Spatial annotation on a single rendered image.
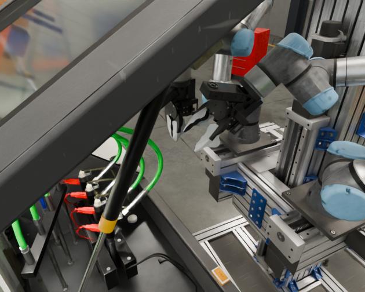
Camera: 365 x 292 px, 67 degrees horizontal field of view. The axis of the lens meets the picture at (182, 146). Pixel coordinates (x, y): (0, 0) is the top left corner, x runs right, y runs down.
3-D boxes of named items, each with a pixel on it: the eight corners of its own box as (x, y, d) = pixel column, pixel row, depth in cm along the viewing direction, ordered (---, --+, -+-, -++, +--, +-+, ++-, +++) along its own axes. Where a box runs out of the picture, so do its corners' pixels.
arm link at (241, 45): (279, 7, 110) (246, 69, 80) (252, 6, 114) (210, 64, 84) (284, -26, 102) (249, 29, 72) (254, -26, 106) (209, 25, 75)
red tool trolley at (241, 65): (216, 77, 510) (219, 28, 463) (229, 72, 539) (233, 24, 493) (250, 86, 472) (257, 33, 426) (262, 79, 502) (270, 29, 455)
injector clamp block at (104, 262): (140, 286, 91) (135, 258, 83) (111, 303, 87) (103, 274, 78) (105, 220, 115) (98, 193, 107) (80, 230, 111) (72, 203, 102)
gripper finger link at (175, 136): (192, 141, 93) (192, 116, 88) (176, 146, 90) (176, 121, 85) (186, 137, 95) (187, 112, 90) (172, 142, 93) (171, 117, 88)
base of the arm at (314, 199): (327, 183, 103) (335, 161, 98) (364, 210, 92) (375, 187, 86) (296, 194, 98) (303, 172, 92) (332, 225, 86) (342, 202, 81)
